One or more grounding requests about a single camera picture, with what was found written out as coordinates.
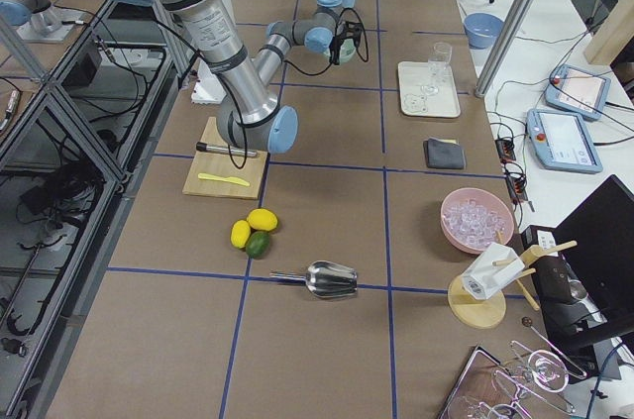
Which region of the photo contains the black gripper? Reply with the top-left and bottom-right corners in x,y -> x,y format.
332,21 -> 363,52

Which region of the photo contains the mint green bowl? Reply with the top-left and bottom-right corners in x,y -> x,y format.
323,38 -> 357,65

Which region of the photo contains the metal ice scoop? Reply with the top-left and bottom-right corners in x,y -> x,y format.
269,261 -> 358,300

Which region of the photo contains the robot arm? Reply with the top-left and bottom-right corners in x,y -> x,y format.
114,0 -> 298,154
254,0 -> 369,84

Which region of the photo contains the dark blue bowl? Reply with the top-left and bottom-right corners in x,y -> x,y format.
463,13 -> 504,50

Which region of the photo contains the pink bowl with ice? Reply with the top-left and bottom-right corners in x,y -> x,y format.
440,187 -> 515,255

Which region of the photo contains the clear wine glass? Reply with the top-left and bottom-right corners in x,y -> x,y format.
422,42 -> 453,96

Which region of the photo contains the cream bear tray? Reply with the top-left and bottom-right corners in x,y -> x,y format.
397,61 -> 461,119

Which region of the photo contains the grey folded cloth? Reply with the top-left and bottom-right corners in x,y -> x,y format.
423,138 -> 466,169

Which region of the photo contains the wooden cutting board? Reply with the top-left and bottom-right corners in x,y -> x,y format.
181,115 -> 270,201

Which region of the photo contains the yellow plastic knife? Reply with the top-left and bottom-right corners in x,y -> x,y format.
197,172 -> 251,187

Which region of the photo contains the yellow lemon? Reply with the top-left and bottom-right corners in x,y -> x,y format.
230,219 -> 252,250
247,208 -> 278,232

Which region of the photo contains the blue teach pendant tablet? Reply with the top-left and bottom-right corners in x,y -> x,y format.
545,64 -> 610,121

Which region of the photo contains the green lime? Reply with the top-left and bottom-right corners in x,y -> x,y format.
245,231 -> 271,259

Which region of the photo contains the wooden round stand base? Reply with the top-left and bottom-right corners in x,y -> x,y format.
448,276 -> 506,329

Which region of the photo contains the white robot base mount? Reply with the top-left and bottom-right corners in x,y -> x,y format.
191,61 -> 226,105

